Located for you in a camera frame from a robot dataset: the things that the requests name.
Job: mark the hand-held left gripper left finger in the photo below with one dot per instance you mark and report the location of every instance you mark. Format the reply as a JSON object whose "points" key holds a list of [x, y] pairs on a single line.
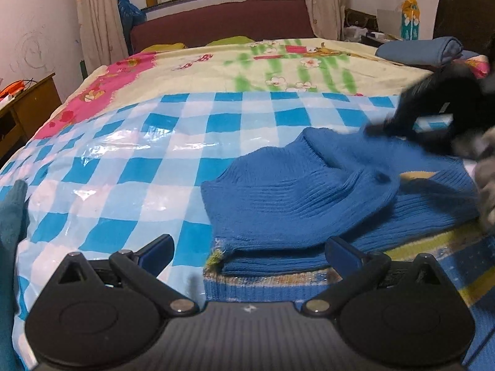
{"points": [[156, 251]]}

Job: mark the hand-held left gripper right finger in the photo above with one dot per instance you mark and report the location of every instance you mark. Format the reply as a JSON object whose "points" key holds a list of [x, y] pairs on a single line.
{"points": [[342, 257]]}

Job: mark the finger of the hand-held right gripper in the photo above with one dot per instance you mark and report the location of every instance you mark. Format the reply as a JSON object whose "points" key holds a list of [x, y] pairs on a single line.
{"points": [[386, 125]]}

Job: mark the blue striped knit sweater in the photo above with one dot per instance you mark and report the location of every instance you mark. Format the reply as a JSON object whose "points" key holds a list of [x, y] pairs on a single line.
{"points": [[290, 201]]}

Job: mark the pink floral pillow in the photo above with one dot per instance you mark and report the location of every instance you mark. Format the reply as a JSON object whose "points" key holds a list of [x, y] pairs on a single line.
{"points": [[477, 63]]}

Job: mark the folded blue cloth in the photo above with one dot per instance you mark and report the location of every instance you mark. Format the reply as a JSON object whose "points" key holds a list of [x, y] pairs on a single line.
{"points": [[417, 52]]}

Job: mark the orange blue packet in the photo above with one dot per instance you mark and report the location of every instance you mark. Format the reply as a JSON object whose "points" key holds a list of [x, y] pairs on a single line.
{"points": [[410, 23]]}

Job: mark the dark brown board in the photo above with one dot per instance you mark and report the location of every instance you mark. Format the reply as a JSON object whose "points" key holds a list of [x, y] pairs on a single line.
{"points": [[464, 15]]}

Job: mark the white box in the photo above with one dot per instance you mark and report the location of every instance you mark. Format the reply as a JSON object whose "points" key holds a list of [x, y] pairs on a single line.
{"points": [[388, 21]]}

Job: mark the blue white checkered plastic sheet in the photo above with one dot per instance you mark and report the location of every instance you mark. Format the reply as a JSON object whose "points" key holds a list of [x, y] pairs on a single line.
{"points": [[135, 154]]}

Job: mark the dark wooden nightstand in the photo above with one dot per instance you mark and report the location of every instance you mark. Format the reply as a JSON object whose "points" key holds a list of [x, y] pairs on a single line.
{"points": [[359, 17]]}

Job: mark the beige curtain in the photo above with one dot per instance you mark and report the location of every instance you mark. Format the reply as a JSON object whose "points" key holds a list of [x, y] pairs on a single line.
{"points": [[325, 4], [100, 15]]}

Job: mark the teal cloth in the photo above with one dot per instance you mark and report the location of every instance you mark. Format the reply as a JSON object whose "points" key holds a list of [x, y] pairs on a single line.
{"points": [[11, 232]]}

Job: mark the floral bedsheet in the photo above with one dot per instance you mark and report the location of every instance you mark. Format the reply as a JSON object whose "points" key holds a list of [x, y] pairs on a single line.
{"points": [[232, 65]]}

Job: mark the green pillow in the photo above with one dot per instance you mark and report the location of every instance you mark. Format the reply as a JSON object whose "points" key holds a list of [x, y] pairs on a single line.
{"points": [[230, 40], [162, 47]]}

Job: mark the wooden side cabinet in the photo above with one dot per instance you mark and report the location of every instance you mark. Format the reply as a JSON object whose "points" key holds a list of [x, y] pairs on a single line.
{"points": [[42, 96]]}

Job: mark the dark red headboard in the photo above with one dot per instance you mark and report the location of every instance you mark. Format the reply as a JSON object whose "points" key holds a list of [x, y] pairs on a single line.
{"points": [[216, 21]]}

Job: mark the orange item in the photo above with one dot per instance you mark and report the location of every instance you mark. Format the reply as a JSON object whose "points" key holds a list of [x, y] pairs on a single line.
{"points": [[15, 87]]}

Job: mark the blue plastic bag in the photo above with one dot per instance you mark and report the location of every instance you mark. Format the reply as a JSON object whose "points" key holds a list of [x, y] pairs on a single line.
{"points": [[131, 13]]}

